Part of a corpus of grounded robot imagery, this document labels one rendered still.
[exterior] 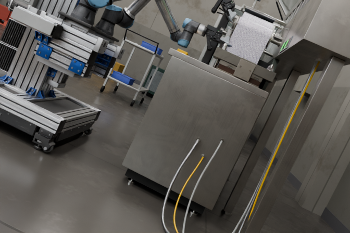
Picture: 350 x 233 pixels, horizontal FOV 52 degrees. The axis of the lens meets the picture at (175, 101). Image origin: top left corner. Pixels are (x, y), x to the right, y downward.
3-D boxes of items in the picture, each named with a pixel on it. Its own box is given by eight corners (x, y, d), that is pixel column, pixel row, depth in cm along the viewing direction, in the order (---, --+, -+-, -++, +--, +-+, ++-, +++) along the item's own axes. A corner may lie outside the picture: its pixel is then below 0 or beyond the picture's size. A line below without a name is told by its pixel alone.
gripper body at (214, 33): (223, 30, 238) (207, 23, 239) (218, 42, 238) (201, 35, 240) (223, 33, 245) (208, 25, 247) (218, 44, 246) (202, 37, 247)
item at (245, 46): (222, 54, 242) (234, 29, 241) (254, 68, 240) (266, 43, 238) (222, 54, 242) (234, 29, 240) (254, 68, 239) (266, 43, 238)
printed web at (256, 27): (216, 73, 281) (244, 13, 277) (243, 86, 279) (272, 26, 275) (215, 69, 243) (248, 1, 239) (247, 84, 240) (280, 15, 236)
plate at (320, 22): (247, 74, 462) (257, 53, 460) (266, 83, 459) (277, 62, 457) (299, 36, 155) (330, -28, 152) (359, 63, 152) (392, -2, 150)
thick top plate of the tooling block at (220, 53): (213, 57, 239) (217, 49, 239) (269, 82, 235) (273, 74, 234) (212, 55, 223) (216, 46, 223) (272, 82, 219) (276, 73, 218)
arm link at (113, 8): (98, 15, 273) (105, -1, 272) (110, 22, 284) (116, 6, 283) (108, 20, 266) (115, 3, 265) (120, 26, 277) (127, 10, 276)
